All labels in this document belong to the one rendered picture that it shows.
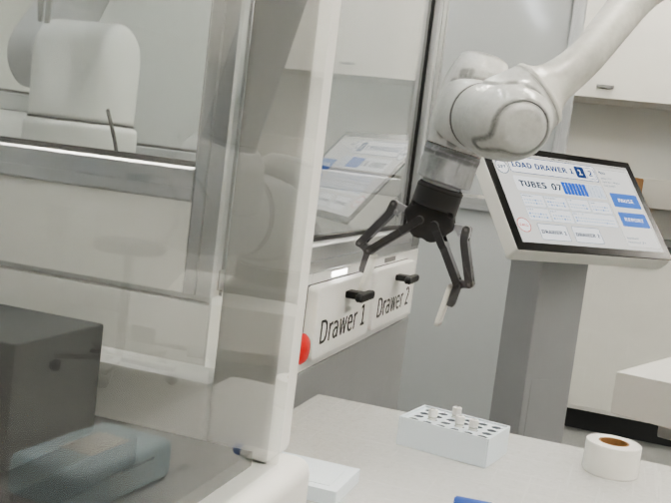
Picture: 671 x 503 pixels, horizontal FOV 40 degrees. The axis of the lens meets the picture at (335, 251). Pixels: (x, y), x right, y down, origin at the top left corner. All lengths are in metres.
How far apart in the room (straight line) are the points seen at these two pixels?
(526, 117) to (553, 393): 1.34
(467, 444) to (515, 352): 1.26
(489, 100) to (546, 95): 0.08
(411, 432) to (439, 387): 2.00
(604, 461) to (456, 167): 0.49
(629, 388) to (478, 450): 0.46
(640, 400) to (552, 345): 0.89
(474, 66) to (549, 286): 1.07
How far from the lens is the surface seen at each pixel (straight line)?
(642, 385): 1.59
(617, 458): 1.25
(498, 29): 3.17
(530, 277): 2.41
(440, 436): 1.22
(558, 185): 2.41
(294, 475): 0.67
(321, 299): 1.39
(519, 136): 1.27
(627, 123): 5.09
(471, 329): 3.18
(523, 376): 2.43
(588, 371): 4.45
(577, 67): 1.37
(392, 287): 1.79
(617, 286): 4.39
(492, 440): 1.21
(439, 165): 1.45
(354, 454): 1.18
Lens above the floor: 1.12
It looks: 6 degrees down
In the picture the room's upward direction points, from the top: 7 degrees clockwise
